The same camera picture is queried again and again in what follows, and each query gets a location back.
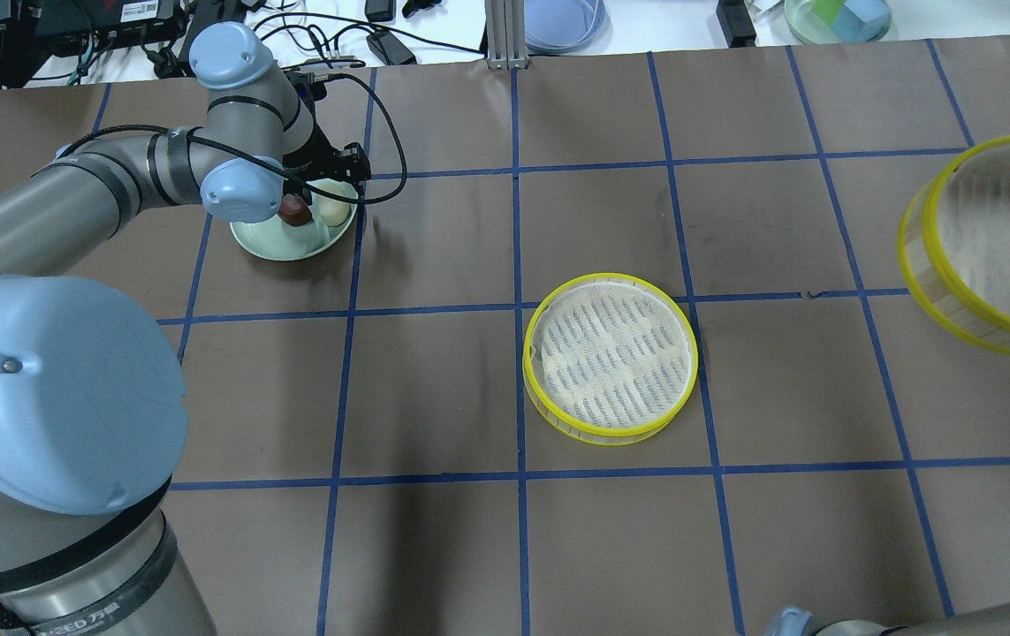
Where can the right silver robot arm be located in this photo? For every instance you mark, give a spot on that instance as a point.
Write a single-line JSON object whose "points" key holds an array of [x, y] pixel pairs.
{"points": [[793, 620]]}

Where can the brown steamed bun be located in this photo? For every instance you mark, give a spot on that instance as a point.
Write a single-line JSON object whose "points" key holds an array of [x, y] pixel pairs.
{"points": [[294, 211]]}

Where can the black power adapter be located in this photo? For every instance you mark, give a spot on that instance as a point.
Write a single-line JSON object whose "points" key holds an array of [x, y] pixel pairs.
{"points": [[389, 49]]}

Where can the light green plate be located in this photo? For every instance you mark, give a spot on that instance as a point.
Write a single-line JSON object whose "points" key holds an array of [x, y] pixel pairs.
{"points": [[275, 241]]}

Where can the white steamed bun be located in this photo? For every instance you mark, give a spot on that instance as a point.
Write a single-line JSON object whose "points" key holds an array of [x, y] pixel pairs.
{"points": [[333, 213]]}

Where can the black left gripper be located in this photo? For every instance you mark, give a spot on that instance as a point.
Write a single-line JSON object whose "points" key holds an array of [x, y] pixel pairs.
{"points": [[300, 173]]}

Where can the aluminium frame post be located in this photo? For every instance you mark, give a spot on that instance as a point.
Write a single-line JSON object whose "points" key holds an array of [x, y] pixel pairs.
{"points": [[504, 27]]}

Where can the green bowl with blocks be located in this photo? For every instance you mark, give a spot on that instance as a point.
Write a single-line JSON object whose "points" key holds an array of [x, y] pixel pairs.
{"points": [[826, 22]]}

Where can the blue plate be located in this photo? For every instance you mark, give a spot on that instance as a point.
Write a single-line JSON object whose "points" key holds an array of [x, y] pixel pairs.
{"points": [[556, 27]]}

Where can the yellow bamboo steamer basket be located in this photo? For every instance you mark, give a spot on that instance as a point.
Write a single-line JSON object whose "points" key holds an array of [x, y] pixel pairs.
{"points": [[609, 359]]}

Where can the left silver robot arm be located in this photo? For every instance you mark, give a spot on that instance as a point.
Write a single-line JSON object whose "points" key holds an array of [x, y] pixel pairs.
{"points": [[92, 421]]}

